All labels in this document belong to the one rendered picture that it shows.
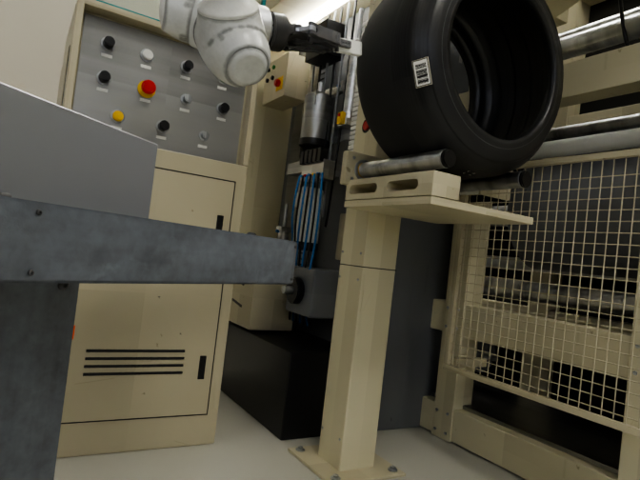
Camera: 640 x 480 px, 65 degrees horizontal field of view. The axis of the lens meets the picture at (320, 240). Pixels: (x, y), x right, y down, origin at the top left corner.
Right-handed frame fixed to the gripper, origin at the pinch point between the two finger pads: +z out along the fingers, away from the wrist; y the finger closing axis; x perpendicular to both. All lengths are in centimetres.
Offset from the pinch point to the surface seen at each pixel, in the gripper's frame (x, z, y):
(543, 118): 13, 54, -12
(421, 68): 5.3, 13.3, -9.8
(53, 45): -73, -43, 275
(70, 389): 86, -54, 57
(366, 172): 26.0, 19.7, 20.0
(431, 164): 26.1, 19.7, -6.4
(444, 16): -6.6, 18.6, -11.4
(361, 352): 79, 23, 26
